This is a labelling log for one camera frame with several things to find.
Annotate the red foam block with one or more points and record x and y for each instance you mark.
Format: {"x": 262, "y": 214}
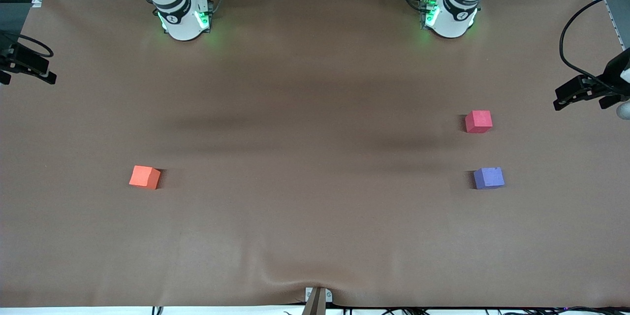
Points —
{"x": 478, "y": 122}

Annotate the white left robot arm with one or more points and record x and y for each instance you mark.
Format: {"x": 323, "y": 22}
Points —
{"x": 450, "y": 22}

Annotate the orange foam block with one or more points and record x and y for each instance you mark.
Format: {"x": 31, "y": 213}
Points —
{"x": 144, "y": 177}

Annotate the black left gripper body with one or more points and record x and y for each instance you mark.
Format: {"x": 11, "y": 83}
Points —
{"x": 613, "y": 75}

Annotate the brown table mat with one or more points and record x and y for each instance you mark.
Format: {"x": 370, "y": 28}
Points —
{"x": 315, "y": 108}

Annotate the metal table clamp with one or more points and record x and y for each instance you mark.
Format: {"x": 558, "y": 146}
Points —
{"x": 316, "y": 302}

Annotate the purple foam block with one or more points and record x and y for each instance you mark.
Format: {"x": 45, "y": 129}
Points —
{"x": 488, "y": 178}

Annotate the metal corner bracket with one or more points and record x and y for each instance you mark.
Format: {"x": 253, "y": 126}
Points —
{"x": 38, "y": 0}

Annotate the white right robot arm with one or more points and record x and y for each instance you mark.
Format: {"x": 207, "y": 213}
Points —
{"x": 182, "y": 24}

